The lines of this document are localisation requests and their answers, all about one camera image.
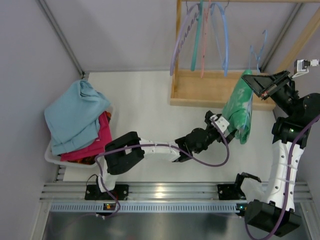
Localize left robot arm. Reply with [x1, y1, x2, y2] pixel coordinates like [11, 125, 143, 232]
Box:
[95, 111, 236, 193]

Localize lilac wavy hanger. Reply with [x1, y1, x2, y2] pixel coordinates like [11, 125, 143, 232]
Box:
[170, 3, 200, 76]

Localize orange garment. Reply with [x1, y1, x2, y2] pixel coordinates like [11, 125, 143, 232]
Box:
[67, 111, 112, 165]

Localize grey slotted cable duct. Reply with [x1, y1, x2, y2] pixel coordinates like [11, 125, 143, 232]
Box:
[50, 202, 244, 213]

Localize light blue garment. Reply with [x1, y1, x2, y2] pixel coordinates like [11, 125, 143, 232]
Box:
[44, 80, 111, 156]

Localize green tie-dye trousers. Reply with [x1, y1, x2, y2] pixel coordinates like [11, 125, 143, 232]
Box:
[222, 69, 253, 145]

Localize thin blue wire hanger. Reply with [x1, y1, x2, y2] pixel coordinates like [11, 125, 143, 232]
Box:
[242, 29, 268, 131]

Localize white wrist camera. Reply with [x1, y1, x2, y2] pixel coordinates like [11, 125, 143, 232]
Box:
[209, 114, 230, 134]
[292, 59, 320, 79]

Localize teal plastic hanger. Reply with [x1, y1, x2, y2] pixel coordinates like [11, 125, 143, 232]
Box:
[190, 0, 204, 72]

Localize wooden clothes rack frame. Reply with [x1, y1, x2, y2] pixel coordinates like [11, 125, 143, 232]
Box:
[170, 0, 320, 111]

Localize thick blue plastic hanger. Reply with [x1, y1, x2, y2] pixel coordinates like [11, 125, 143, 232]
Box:
[210, 2, 230, 77]

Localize aluminium rail base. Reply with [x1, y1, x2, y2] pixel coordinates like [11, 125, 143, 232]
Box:
[39, 181, 313, 202]

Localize white perforated laundry basket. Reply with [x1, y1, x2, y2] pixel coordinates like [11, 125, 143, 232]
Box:
[44, 104, 116, 169]

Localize pink wire hanger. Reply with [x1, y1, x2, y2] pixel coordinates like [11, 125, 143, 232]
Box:
[200, 0, 211, 79]

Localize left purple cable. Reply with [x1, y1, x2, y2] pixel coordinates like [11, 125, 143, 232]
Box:
[94, 117, 230, 218]

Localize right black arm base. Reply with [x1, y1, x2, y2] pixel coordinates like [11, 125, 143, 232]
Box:
[217, 183, 246, 201]

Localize pink garment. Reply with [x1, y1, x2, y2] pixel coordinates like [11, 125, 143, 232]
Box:
[59, 111, 113, 163]

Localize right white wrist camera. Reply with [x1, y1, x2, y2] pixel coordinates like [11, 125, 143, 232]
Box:
[292, 59, 320, 79]

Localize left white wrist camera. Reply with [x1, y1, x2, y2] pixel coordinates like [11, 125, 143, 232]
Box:
[209, 114, 230, 134]

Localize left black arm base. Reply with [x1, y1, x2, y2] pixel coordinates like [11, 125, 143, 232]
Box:
[84, 184, 129, 201]

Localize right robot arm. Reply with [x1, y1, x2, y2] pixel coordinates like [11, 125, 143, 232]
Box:
[239, 70, 320, 240]

